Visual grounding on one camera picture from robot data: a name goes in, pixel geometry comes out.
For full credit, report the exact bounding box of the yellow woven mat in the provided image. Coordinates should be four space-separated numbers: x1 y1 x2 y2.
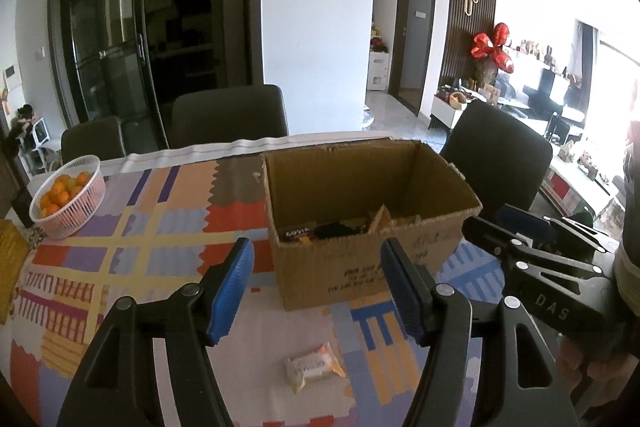
0 219 31 325

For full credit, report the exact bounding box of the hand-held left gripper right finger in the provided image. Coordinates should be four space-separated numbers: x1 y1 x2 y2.
380 238 596 427

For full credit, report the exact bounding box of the dark brown snack packet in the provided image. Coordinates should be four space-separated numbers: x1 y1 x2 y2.
280 221 321 243

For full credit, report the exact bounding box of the white storage box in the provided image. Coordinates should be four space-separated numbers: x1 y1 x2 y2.
367 52 390 92

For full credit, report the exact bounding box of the person's right hand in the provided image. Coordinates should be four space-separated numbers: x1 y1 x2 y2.
557 337 626 400

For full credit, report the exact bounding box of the white orange snack packet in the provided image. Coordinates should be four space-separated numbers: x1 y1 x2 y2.
285 342 347 394

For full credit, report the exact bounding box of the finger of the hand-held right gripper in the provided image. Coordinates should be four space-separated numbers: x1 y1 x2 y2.
462 217 626 353
497 204 616 258

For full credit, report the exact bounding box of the dark green snack packet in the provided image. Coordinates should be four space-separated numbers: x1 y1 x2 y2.
314 219 371 241

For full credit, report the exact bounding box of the brown cardboard box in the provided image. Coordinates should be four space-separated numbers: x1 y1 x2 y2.
260 139 483 312

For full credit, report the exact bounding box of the dark grey dining chair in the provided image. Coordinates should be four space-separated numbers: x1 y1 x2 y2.
170 84 290 150
440 107 553 212
61 116 127 165

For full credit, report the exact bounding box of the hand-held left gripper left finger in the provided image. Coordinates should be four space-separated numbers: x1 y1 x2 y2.
55 237 256 427

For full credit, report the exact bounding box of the white low table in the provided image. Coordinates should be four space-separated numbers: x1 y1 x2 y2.
542 147 626 212

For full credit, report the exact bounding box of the dark brown room door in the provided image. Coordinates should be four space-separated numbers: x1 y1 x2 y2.
387 0 438 116

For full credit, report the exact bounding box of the white plastic basket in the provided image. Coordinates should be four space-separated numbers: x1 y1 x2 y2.
29 155 107 239

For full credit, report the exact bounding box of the red flower foil balloon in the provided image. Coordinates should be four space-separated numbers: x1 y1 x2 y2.
471 23 516 74

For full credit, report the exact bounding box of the pile of oranges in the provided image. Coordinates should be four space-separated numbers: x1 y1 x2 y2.
39 173 93 218

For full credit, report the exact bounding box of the black framed glass sliding door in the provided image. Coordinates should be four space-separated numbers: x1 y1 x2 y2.
50 0 263 152

